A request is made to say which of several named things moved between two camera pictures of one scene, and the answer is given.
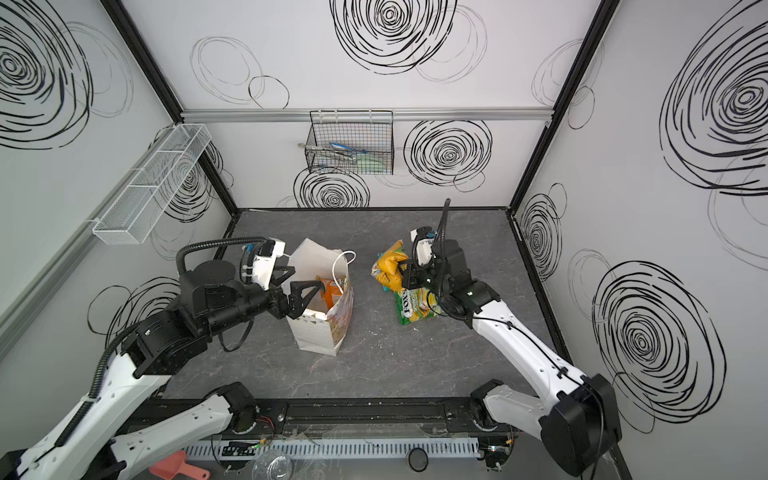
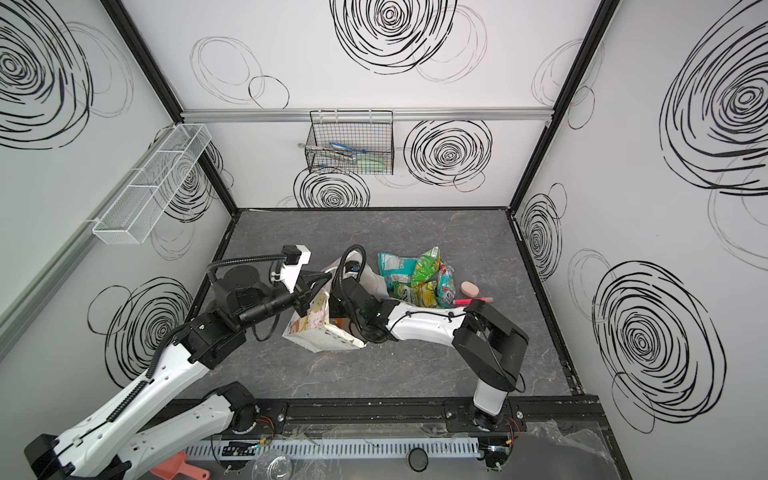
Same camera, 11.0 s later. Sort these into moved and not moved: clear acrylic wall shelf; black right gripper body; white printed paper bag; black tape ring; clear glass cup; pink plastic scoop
Moved: white printed paper bag; black right gripper body
Not moved: clear acrylic wall shelf; pink plastic scoop; clear glass cup; black tape ring
